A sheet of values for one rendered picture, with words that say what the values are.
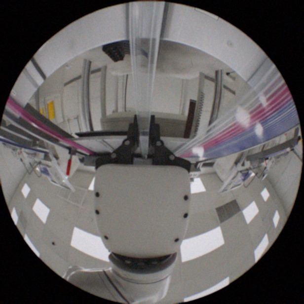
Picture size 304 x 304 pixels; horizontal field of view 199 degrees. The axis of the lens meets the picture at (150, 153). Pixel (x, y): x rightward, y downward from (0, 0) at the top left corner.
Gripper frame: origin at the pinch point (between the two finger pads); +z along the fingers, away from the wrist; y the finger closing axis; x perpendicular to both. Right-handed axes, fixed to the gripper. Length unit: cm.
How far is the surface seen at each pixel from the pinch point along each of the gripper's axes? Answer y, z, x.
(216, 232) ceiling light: 170, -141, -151
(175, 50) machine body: 10.9, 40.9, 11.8
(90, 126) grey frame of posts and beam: -32.1, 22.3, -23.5
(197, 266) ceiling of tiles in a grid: 105, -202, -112
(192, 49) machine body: 16.8, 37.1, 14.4
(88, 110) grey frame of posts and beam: -32.1, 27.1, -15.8
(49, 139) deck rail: -30.1, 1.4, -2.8
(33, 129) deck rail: -30.1, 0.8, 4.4
